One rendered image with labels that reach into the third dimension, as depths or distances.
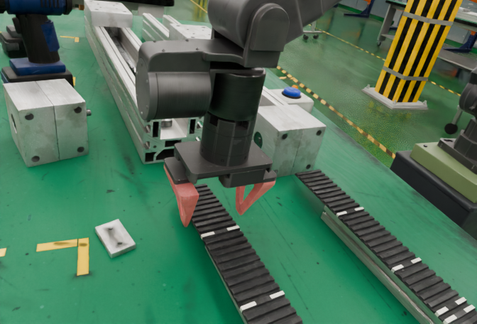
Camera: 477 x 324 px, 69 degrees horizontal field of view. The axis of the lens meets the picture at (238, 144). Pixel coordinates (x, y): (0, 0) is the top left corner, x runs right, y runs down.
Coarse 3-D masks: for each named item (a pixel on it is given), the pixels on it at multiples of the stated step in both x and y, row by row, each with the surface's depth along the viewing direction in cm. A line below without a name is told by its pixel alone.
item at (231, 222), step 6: (228, 216) 44; (204, 222) 43; (210, 222) 43; (216, 222) 43; (222, 222) 43; (228, 222) 43; (234, 222) 43; (198, 228) 42; (204, 228) 42; (210, 228) 42; (216, 228) 42; (222, 228) 42
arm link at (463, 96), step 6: (474, 72) 64; (474, 78) 64; (468, 84) 66; (474, 84) 65; (468, 90) 65; (474, 90) 64; (462, 96) 66; (468, 96) 65; (474, 96) 64; (462, 102) 67; (468, 102) 66; (462, 108) 68; (468, 108) 66
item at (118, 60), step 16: (96, 32) 91; (128, 32) 95; (96, 48) 95; (112, 48) 80; (128, 48) 91; (112, 64) 73; (128, 64) 81; (112, 80) 77; (128, 80) 65; (128, 96) 61; (128, 112) 63; (128, 128) 64; (144, 128) 56; (160, 128) 55; (176, 128) 60; (192, 128) 59; (144, 144) 57; (160, 144) 57; (144, 160) 57; (160, 160) 58
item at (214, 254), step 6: (234, 240) 41; (240, 240) 41; (246, 240) 41; (210, 246) 39; (216, 246) 39; (222, 246) 40; (228, 246) 40; (234, 246) 40; (240, 246) 40; (246, 246) 40; (210, 252) 39; (216, 252) 39; (222, 252) 39; (228, 252) 39; (234, 252) 39; (216, 258) 38
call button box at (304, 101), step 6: (270, 90) 81; (276, 90) 81; (282, 90) 82; (282, 96) 78; (288, 96) 78; (300, 96) 80; (306, 96) 81; (288, 102) 76; (294, 102) 76; (300, 102) 77; (306, 102) 78; (312, 102) 79; (306, 108) 79
